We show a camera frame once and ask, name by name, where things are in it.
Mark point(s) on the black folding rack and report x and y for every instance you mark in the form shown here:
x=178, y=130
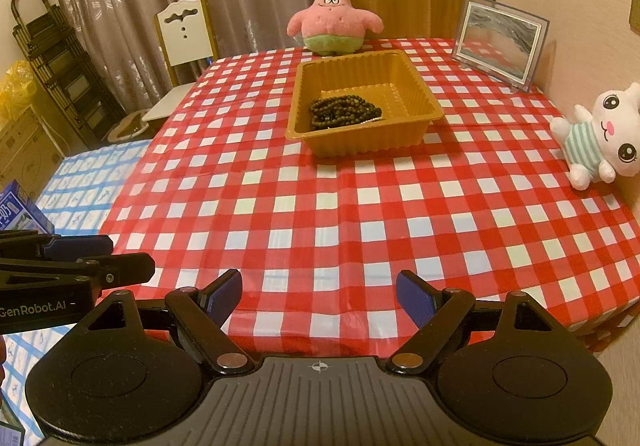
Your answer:
x=60, y=71

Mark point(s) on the gold plastic tray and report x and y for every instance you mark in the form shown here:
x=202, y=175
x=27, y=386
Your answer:
x=350, y=76

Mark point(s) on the red checkered tablecloth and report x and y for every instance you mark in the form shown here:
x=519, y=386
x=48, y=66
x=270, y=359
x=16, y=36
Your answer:
x=325, y=206

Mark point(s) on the white wooden chair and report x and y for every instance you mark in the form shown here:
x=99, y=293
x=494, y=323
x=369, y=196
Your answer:
x=182, y=41

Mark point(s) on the clear sand art frame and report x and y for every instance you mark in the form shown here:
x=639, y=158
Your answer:
x=500, y=43

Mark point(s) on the yellow plastic bag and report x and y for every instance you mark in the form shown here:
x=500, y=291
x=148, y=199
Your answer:
x=17, y=91

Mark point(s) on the pink starfish plush toy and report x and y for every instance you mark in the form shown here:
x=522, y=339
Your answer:
x=332, y=21

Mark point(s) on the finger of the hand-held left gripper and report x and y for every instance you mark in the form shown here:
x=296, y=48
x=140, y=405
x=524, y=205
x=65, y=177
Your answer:
x=120, y=268
x=75, y=246

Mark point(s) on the white cat plush toy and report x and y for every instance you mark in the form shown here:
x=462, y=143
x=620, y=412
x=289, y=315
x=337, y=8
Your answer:
x=620, y=126

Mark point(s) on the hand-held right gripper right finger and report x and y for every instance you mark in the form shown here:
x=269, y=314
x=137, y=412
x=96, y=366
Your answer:
x=415, y=298

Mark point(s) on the blue patterned cloth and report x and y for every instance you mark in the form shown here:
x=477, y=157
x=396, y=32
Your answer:
x=80, y=186

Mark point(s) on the blue printed box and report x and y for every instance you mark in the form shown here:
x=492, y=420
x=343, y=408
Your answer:
x=9, y=435
x=20, y=206

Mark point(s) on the cardboard box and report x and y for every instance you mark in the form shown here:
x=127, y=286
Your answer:
x=25, y=151

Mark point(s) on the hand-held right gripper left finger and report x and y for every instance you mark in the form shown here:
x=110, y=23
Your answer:
x=227, y=296

